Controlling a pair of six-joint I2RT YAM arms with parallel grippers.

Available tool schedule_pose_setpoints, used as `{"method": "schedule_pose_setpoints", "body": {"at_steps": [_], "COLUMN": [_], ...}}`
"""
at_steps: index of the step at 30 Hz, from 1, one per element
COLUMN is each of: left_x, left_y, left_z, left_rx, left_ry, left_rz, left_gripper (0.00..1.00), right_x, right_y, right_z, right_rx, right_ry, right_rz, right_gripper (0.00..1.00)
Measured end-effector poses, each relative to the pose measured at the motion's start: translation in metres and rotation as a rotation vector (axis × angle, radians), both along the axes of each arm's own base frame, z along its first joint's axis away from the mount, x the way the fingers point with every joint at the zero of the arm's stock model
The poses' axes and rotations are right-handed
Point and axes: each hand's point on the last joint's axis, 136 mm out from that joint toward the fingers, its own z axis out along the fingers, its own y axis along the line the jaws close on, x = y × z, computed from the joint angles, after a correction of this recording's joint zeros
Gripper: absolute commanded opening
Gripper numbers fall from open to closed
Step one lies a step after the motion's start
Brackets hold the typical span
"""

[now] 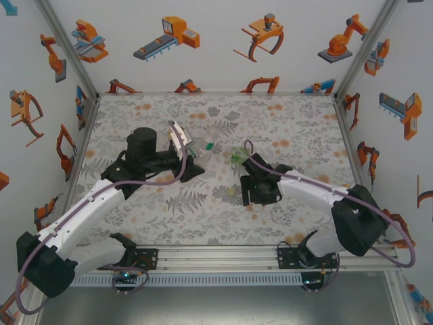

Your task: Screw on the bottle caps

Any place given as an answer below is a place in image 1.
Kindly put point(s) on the pale yellow bottle cap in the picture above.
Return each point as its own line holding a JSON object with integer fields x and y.
{"x": 231, "y": 192}

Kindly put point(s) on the white bottle cap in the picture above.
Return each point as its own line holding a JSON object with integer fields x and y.
{"x": 257, "y": 209}

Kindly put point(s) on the clear bottle dark green band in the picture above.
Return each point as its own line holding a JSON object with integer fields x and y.
{"x": 209, "y": 146}

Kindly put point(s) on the clear bottle lime green label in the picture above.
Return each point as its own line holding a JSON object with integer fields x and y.
{"x": 236, "y": 157}

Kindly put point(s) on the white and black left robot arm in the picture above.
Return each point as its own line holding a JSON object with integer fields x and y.
{"x": 84, "y": 206}

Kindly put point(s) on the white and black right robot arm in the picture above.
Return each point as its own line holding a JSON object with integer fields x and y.
{"x": 314, "y": 184}

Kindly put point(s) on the floral patterned table cover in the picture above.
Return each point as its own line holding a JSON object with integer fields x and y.
{"x": 304, "y": 128}

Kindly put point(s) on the small circuit board green LED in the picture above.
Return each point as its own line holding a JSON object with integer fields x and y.
{"x": 313, "y": 281}
{"x": 125, "y": 276}

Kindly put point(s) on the aluminium frame side bar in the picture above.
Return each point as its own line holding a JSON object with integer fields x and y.
{"x": 349, "y": 135}
{"x": 88, "y": 125}

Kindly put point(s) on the aluminium mounting rail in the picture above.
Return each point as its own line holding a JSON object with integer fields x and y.
{"x": 216, "y": 259}

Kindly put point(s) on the aluminium frame post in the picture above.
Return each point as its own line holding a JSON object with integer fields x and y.
{"x": 368, "y": 44}
{"x": 67, "y": 47}

